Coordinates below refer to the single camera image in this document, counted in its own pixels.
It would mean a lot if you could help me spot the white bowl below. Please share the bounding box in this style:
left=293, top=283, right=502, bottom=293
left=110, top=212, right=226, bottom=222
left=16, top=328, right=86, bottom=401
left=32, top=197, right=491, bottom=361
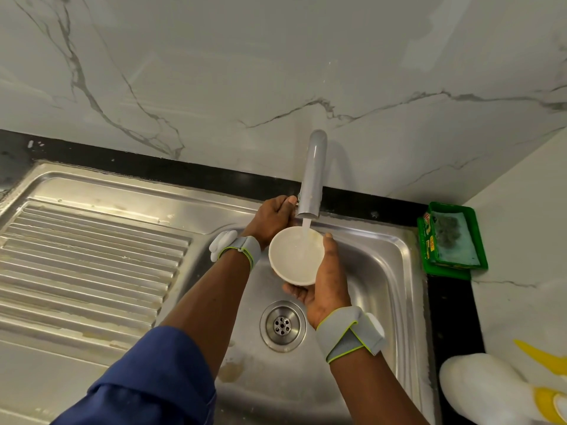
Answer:
left=268, top=225, right=325, bottom=287

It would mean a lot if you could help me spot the person's right forearm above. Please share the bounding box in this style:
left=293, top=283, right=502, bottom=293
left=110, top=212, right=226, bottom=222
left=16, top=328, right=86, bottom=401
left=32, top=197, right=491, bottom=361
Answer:
left=330, top=349, right=431, bottom=425

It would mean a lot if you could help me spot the chrome faucet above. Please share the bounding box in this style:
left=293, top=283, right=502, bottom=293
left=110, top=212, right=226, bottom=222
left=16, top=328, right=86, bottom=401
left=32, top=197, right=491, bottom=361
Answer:
left=296, top=130, right=329, bottom=220

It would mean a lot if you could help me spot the person's left hand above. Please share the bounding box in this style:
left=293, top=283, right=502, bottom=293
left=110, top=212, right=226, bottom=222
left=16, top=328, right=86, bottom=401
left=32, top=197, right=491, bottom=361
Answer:
left=243, top=194, right=301, bottom=249

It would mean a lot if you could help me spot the white left wrist tracker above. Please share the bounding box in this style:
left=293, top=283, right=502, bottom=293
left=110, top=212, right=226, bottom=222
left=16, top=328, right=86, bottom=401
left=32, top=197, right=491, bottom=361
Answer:
left=209, top=230, right=263, bottom=269

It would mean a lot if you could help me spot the stainless steel sink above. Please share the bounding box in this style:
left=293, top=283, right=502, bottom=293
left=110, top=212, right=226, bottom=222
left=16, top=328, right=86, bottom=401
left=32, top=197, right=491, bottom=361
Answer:
left=0, top=162, right=439, bottom=425

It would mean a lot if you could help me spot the person's right hand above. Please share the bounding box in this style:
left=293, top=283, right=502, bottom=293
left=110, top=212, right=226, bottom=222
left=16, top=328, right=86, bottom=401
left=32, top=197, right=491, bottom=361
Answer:
left=283, top=231, right=353, bottom=328

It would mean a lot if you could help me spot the white yellow spray bottle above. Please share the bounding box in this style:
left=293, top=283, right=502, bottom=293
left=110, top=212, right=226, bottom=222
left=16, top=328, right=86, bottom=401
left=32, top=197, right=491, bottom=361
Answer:
left=440, top=339, right=567, bottom=425

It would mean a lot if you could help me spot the green soap tray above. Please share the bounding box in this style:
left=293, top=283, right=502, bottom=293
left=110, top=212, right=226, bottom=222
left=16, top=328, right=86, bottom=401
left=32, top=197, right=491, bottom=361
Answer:
left=417, top=201, right=489, bottom=280

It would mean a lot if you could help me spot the metal drain strainer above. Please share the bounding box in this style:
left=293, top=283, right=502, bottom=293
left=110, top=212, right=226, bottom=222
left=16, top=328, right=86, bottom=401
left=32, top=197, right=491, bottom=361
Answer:
left=260, top=300, right=308, bottom=352

